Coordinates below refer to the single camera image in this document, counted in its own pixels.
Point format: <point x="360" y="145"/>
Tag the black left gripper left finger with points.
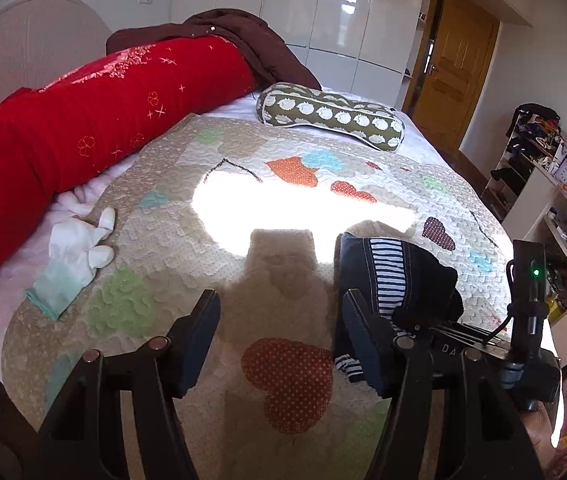
<point x="82" y="434"/>

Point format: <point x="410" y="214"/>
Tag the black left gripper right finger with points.
<point x="482" y="434"/>

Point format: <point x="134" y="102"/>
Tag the navy striped children's pants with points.
<point x="395" y="276"/>

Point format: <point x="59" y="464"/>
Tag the white shelf with clutter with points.
<point x="531" y="205"/>

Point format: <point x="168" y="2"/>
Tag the white glove with teal cuff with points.
<point x="75" y="255"/>

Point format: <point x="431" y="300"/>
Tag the patchwork quilted bedspread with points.
<point x="256" y="213"/>

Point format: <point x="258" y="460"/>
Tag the red long bolster pillow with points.
<point x="58" y="137"/>

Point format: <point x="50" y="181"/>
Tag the wooden door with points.
<point x="455" y="51"/>

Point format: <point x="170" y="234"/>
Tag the olive patterned bolster pillow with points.
<point x="289" y="105"/>

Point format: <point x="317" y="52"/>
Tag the dark maroon blanket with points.
<point x="269" y="58"/>

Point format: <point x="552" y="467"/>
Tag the glossy white wardrobe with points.
<point x="355" y="46"/>

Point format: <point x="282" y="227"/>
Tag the beige padded headboard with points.
<point x="41" y="40"/>

